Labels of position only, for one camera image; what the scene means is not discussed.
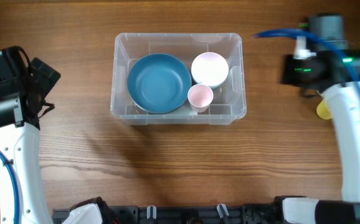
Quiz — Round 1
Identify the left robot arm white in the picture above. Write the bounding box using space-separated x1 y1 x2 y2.
0 46 61 223

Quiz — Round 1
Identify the dark blue bowl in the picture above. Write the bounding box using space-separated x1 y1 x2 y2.
127 54 192 114

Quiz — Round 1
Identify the light blue small bowl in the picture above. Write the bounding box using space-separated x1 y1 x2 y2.
196 80 224 89

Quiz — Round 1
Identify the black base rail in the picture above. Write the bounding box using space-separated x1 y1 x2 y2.
51 194 285 224

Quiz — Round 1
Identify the clear plastic storage bin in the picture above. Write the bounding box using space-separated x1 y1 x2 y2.
110 33 247 125

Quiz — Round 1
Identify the white pink small bowl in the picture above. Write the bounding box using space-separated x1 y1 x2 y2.
191 52 229 82

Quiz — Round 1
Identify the yellow cup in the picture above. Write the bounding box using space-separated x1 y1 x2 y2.
316 100 332 120

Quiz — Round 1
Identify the pink cup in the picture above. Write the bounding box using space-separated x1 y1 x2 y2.
187 84 214 113

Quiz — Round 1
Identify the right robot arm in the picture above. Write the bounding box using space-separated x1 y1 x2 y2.
261 14 360 223

